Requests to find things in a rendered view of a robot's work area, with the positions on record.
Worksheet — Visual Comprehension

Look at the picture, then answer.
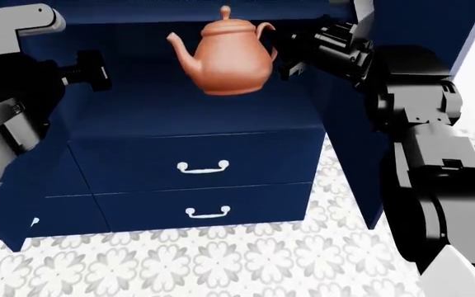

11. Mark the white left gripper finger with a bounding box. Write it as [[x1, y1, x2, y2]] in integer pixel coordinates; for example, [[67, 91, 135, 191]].
[[0, 2, 67, 39]]

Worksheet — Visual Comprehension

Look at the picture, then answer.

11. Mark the terracotta clay teapot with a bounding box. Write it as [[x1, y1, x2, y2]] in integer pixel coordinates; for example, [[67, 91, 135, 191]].
[[166, 5, 279, 97]]

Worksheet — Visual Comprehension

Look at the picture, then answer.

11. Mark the navy blue cabinet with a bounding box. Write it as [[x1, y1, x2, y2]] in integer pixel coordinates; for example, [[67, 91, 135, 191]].
[[0, 0, 475, 253]]

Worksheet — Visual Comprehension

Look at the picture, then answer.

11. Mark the tall navy drawer front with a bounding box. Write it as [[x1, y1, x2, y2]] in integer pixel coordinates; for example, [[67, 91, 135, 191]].
[[67, 129, 327, 195]]

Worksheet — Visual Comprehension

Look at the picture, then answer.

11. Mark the narrow navy side drawer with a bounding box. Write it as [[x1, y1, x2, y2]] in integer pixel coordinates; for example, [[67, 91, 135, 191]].
[[26, 193, 112, 238]]

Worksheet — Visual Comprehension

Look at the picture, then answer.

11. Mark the short navy drawer front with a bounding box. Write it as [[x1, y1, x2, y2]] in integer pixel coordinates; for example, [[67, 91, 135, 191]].
[[92, 181, 314, 233]]

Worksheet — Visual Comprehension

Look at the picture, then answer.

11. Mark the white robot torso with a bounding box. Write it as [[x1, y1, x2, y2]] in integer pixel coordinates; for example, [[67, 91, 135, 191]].
[[416, 243, 475, 297]]

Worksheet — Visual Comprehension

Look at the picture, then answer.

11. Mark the white handle on tall drawer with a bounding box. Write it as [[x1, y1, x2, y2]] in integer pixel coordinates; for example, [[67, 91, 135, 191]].
[[176, 159, 231, 176]]

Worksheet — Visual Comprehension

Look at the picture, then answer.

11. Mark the white handle on short drawer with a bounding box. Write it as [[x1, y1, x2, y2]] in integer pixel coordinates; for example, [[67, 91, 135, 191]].
[[184, 205, 233, 220]]

